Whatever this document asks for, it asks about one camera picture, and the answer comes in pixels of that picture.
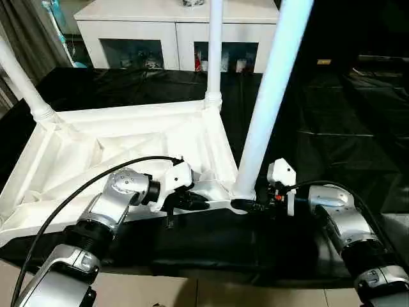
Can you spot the white plastic table top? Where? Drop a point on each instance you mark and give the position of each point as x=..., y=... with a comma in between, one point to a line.
x=83, y=147

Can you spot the white plastic table leg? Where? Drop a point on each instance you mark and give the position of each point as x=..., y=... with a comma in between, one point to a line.
x=271, y=89
x=22, y=77
x=215, y=48

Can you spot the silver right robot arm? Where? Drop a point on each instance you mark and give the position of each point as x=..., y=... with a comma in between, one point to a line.
x=354, y=236

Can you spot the black mat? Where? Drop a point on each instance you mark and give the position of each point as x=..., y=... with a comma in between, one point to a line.
x=345, y=128

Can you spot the small red bottle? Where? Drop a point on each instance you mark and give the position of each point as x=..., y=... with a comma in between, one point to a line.
x=198, y=62

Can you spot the small white bottle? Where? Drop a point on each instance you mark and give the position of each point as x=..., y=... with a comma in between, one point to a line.
x=241, y=64

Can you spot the white cabinet with glass doors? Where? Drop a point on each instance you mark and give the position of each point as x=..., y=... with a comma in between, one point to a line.
x=147, y=22

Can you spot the dark tangled small object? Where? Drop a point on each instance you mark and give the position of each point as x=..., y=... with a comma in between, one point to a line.
x=193, y=2

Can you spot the light blue plastic item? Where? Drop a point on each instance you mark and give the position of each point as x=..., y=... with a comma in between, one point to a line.
x=64, y=29

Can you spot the grey curtain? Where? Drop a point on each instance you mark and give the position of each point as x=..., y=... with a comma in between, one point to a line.
x=22, y=32

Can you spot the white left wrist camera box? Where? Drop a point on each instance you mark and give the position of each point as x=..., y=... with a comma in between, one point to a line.
x=176, y=179

